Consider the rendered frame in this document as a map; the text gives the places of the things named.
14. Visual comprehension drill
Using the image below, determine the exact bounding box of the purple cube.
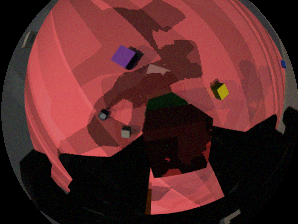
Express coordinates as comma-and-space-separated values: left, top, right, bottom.
110, 44, 138, 69

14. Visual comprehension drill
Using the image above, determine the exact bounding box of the small blue block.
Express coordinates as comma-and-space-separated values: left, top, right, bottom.
281, 60, 286, 68

